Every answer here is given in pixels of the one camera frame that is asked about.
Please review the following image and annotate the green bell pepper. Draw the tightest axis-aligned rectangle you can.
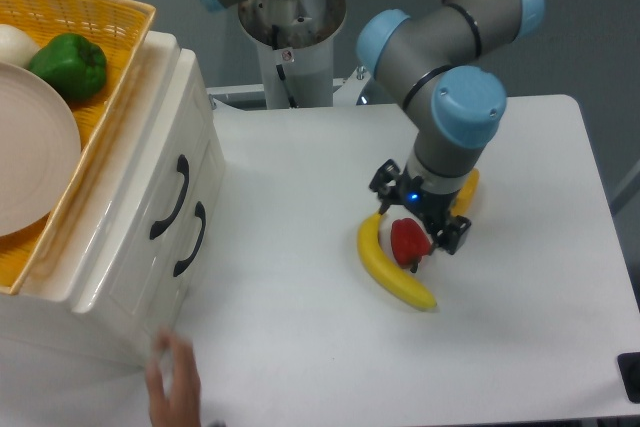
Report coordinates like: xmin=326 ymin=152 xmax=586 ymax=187
xmin=27 ymin=33 xmax=107 ymax=102

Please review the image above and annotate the yellow banana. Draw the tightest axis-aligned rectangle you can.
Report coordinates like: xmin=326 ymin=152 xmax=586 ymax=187
xmin=356 ymin=213 xmax=437 ymax=311

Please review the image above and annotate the person's hand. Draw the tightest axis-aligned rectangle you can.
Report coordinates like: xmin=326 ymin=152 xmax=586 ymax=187
xmin=145 ymin=330 xmax=201 ymax=426

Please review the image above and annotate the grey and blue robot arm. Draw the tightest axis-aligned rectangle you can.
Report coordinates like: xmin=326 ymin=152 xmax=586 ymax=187
xmin=201 ymin=0 xmax=545 ymax=253

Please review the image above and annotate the white onion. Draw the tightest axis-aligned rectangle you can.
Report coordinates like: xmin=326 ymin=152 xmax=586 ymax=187
xmin=0 ymin=24 xmax=40 ymax=68

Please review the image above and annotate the yellow bell pepper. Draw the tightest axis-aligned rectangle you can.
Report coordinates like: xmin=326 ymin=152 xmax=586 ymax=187
xmin=450 ymin=168 xmax=480 ymax=217

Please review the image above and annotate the red bell pepper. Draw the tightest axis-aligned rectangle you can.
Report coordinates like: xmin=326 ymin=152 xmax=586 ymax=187
xmin=390 ymin=218 xmax=432 ymax=273

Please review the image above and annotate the black corner clamp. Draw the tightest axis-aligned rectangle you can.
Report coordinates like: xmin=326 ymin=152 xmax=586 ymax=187
xmin=617 ymin=352 xmax=640 ymax=404

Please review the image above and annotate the white drawer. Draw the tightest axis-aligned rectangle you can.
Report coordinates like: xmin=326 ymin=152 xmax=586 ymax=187
xmin=74 ymin=49 xmax=224 ymax=327
xmin=143 ymin=146 xmax=225 ymax=359

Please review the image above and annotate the white drawer cabinet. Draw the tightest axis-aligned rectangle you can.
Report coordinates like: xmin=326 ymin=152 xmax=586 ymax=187
xmin=0 ymin=30 xmax=226 ymax=371

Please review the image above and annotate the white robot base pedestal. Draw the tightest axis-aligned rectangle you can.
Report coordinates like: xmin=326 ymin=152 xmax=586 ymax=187
xmin=238 ymin=0 xmax=346 ymax=109

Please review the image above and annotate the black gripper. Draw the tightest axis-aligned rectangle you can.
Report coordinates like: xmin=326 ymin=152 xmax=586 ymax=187
xmin=369 ymin=153 xmax=472 ymax=255

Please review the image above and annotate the pink round plate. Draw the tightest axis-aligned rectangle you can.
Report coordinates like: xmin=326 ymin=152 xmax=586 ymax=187
xmin=1 ymin=63 xmax=81 ymax=236

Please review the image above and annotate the yellow woven basket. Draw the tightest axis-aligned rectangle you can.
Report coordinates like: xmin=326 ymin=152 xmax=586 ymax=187
xmin=0 ymin=0 xmax=157 ymax=296

